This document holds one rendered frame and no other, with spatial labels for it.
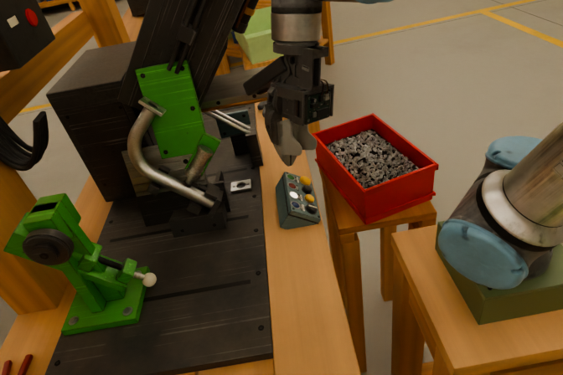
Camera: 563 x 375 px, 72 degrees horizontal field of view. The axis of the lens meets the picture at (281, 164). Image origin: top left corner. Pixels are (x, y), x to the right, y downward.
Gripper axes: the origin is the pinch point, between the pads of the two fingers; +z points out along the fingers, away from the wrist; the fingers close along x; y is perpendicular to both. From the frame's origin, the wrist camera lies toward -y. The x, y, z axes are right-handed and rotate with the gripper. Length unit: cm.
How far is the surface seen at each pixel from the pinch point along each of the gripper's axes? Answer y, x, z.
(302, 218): -6.3, 10.9, 20.5
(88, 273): -21.0, -31.2, 20.8
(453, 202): -24, 149, 81
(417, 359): 15, 38, 71
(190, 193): -26.8, -5.2, 16.2
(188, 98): -30.2, -1.3, -5.1
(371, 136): -17, 53, 15
